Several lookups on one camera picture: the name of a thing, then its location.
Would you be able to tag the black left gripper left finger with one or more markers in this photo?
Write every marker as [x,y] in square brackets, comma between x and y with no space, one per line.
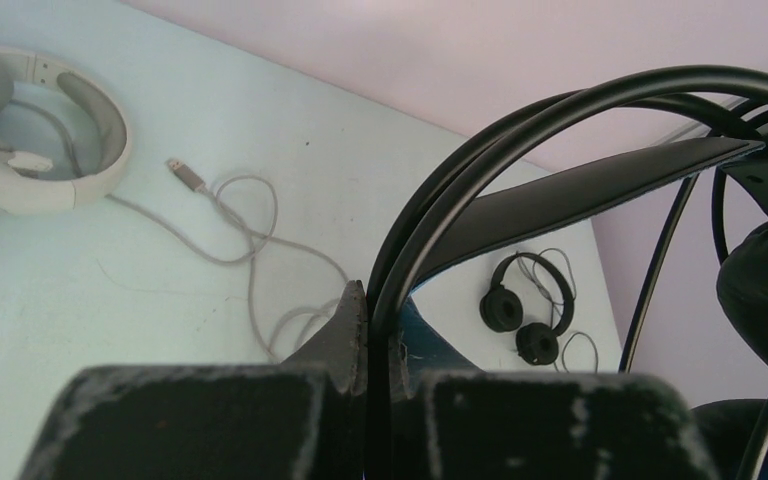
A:
[302,418]

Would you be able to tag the black headset with blue band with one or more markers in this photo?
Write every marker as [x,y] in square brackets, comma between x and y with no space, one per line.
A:
[452,218]

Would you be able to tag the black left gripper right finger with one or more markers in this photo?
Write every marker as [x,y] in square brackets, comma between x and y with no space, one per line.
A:
[459,422]

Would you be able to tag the small black on-ear headphones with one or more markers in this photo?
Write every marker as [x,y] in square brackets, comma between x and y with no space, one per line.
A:
[542,330]

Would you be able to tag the white gaming headset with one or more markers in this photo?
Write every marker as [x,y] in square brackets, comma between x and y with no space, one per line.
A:
[65,145]

